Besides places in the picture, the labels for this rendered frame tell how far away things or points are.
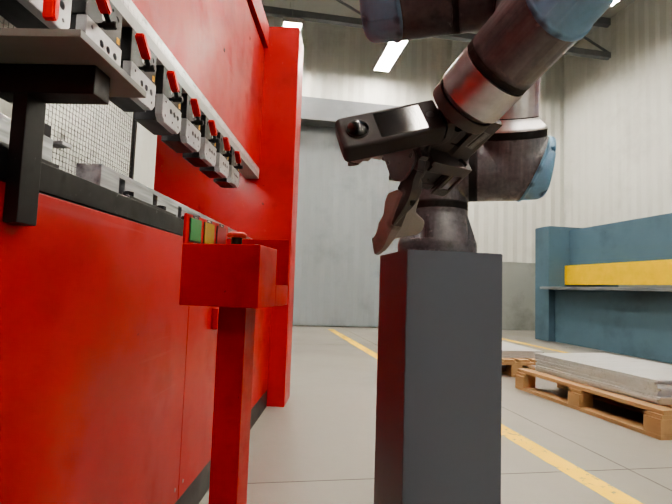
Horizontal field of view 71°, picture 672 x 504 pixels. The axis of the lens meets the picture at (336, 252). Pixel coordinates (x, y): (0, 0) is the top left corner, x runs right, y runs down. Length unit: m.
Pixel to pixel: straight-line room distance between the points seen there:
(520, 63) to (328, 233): 7.98
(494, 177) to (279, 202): 2.07
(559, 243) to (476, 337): 7.10
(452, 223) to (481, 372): 0.27
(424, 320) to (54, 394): 0.61
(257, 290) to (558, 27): 0.64
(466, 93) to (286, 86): 2.58
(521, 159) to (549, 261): 6.94
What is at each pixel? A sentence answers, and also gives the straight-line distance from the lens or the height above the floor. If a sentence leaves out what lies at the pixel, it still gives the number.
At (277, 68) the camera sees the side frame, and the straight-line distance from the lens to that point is 3.10.
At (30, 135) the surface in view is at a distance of 0.77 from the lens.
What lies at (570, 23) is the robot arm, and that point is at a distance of 0.48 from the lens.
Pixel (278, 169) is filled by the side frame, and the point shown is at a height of 1.40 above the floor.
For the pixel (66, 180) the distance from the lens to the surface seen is 0.87.
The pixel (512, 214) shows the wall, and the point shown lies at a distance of 9.72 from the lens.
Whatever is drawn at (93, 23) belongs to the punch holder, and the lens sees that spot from 1.22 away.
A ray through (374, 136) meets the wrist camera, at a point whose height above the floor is 0.87.
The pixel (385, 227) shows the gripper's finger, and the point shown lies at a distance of 0.57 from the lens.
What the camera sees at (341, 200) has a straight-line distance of 8.53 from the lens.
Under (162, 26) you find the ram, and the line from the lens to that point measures 1.59.
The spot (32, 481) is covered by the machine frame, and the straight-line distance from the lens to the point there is 0.89.
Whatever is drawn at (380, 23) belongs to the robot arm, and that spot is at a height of 1.00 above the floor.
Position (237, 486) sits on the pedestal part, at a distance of 1.06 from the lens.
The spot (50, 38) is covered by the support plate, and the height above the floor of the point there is 0.99.
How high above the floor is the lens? 0.70
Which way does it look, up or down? 4 degrees up
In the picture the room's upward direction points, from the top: 2 degrees clockwise
